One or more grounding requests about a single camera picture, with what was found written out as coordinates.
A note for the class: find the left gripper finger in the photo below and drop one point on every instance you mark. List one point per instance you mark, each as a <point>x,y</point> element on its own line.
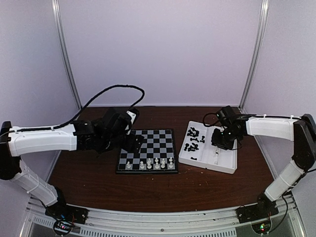
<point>137,146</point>
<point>138,138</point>

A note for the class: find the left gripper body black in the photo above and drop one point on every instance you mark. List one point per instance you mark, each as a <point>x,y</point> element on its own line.
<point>115,142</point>

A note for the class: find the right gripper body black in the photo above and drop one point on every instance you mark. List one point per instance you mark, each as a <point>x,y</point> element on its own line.
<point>225,139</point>

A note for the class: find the black white chessboard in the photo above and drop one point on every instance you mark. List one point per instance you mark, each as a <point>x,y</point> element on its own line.
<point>157,143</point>

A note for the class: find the white chess king piece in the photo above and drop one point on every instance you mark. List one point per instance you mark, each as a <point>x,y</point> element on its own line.
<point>149,165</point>

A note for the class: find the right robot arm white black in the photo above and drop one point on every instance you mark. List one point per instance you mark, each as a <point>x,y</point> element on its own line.
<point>294,136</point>

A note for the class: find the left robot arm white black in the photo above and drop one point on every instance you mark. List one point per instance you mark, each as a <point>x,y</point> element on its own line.
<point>16,141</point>

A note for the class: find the white chess pieces pile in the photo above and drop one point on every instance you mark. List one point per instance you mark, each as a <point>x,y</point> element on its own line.
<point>216,155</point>

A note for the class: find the black chess pieces upper cluster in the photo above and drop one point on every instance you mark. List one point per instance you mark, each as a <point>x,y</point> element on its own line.
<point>194,135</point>

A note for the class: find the black chess pieces cluster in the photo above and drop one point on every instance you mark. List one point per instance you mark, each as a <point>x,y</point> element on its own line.
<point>194,135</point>
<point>191,147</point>

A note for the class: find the black chess pieces lower cluster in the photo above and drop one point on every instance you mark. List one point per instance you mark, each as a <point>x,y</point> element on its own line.
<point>191,147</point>

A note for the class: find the right controller board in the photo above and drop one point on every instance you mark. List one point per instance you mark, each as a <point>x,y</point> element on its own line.
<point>261,228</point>

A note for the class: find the controller board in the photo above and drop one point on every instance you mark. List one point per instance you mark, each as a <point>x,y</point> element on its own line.
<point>261,228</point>
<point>62,228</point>

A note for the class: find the left controller board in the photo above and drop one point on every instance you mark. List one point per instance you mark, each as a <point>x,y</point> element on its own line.
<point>62,228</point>

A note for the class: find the white plastic tray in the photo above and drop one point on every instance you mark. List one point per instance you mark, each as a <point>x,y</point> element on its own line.
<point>227,160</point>

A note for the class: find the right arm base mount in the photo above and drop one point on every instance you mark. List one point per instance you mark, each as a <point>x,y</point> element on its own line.
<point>256,209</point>

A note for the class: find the aluminium front rail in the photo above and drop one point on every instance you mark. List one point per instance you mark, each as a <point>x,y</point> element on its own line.
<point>211,223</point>

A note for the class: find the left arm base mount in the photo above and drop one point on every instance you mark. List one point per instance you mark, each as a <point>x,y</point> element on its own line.
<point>62,211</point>

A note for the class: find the left aluminium frame post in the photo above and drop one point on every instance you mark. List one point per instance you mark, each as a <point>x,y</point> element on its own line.
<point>64,52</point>

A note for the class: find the aluminium frame post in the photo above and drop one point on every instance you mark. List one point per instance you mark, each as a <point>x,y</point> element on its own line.
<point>64,52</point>
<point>264,11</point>

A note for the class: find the right aluminium frame post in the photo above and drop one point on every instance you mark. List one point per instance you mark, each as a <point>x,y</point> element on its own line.
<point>264,11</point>

